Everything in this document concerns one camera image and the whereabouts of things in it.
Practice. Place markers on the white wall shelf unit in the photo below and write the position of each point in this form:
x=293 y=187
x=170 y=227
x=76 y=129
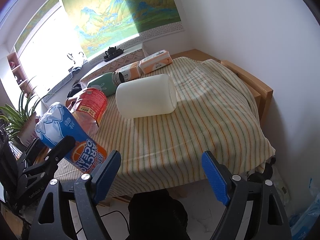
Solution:
x=19 y=74

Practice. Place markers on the red labelled plastic cup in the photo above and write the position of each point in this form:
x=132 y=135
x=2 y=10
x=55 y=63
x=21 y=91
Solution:
x=89 y=108

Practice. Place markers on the green spider plant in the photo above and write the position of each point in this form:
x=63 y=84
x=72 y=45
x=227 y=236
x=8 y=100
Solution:
x=16 y=120

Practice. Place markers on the green thermos bottle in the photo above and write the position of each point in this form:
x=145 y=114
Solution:
x=107 y=83

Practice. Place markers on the landscape painting roller blind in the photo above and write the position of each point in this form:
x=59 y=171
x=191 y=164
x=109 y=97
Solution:
x=88 y=27

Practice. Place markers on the blue orange Arctic Ocean cup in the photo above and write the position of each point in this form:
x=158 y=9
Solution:
x=57 y=123

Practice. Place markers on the patterned beige storage box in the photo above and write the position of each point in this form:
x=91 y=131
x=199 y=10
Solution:
x=129 y=56

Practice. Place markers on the striped yellow tablecloth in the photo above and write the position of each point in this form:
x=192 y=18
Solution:
x=215 y=112

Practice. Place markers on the orange white carton box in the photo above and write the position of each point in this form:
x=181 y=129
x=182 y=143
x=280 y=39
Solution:
x=130 y=71

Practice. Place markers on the orange white tissue pack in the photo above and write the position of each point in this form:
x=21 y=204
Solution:
x=155 y=61

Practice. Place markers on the white translucent plastic cup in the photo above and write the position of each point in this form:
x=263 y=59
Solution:
x=148 y=96

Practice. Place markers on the black teapot on tray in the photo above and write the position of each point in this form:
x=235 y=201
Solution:
x=112 y=53

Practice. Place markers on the red white flower pot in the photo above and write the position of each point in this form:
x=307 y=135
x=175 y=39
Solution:
x=27 y=133

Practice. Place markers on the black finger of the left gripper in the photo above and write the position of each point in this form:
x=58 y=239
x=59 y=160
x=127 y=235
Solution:
x=34 y=177

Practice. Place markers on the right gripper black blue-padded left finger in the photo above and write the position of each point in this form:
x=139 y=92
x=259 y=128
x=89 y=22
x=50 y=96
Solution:
x=53 y=219

